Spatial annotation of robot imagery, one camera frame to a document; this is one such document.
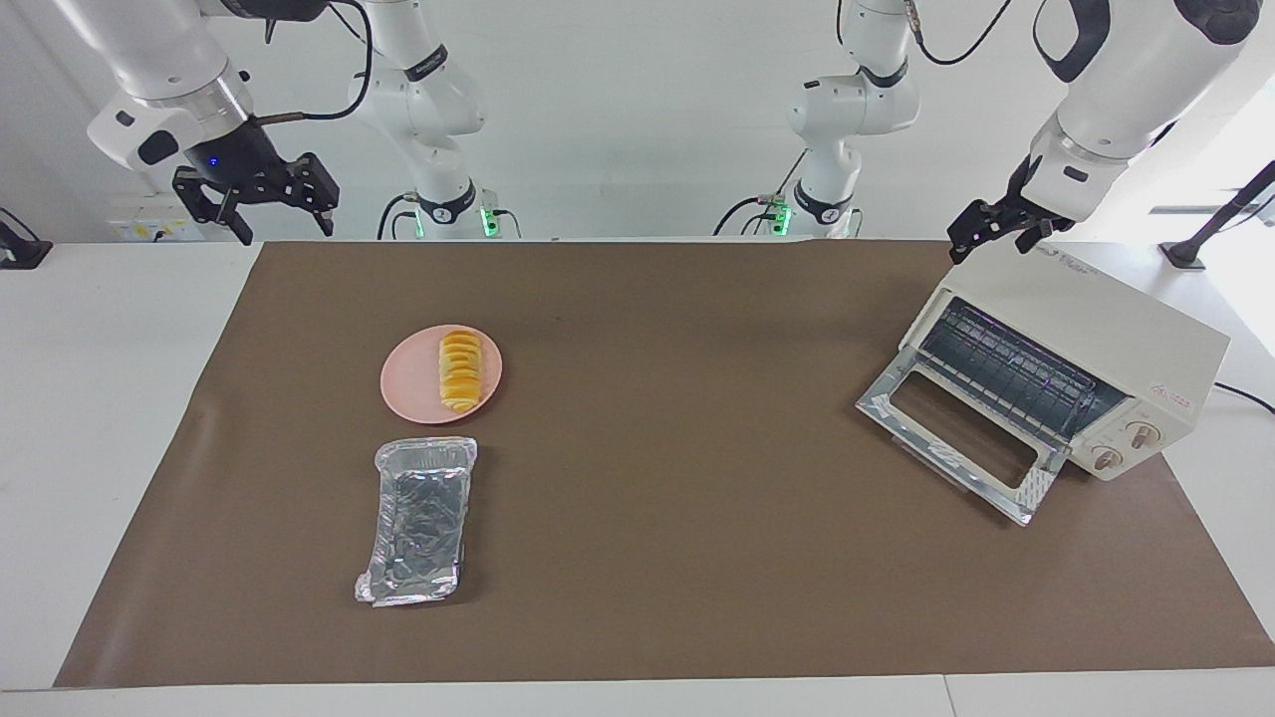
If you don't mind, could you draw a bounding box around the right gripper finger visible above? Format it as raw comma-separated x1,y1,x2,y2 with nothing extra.
173,167,256,246
287,152,341,237

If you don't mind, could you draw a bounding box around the sliced yellow bread loaf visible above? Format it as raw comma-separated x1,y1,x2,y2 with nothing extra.
438,330,484,413

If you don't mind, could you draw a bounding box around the aluminium foil tray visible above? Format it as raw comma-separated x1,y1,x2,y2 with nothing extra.
355,436,479,608

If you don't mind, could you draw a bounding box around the cream toaster oven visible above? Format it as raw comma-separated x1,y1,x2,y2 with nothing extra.
899,239,1232,483

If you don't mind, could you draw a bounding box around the metal oven rack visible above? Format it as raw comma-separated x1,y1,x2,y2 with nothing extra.
916,297,1129,441

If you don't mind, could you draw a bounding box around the glass oven door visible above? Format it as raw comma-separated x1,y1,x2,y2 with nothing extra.
855,349,1072,527

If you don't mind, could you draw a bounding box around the pink round plate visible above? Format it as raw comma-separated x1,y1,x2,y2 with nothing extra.
380,325,503,426

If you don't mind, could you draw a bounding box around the black table clamp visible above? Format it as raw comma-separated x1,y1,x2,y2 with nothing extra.
0,207,53,270

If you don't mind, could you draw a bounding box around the brown table mat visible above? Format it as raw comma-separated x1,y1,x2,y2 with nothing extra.
55,239,1275,688

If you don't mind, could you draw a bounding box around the black arm base cable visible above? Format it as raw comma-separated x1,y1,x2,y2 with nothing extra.
712,149,808,237
377,192,424,240

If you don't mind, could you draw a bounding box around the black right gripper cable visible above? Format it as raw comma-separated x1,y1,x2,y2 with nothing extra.
247,0,375,125

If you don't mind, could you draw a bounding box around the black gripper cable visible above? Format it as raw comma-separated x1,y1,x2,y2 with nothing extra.
247,0,375,125
901,0,1012,67

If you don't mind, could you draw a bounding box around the white wall socket box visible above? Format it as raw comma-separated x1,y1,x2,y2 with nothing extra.
108,194,205,243

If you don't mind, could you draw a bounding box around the black camera stand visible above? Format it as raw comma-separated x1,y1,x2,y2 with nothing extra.
1160,159,1275,272

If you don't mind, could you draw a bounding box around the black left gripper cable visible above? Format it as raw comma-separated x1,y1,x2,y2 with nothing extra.
901,0,1012,67

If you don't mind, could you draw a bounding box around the black oven power cord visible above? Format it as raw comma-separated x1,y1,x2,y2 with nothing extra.
1213,382,1275,415

